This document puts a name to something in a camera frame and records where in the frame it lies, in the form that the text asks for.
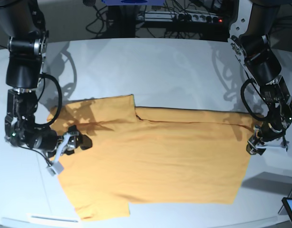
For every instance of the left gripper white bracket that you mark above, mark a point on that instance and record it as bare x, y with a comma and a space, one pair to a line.
257, 145

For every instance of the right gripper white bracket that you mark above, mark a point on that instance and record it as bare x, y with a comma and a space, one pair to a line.
71, 140

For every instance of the yellow T-shirt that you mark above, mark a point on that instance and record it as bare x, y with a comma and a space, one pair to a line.
151, 155

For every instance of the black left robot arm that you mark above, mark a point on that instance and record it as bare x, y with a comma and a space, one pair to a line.
249, 39

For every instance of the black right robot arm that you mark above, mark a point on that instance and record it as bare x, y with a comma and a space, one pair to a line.
24, 23

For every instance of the white flat strip on table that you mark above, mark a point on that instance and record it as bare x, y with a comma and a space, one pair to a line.
39, 217

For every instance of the white power strip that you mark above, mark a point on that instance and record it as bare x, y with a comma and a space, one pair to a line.
166, 16

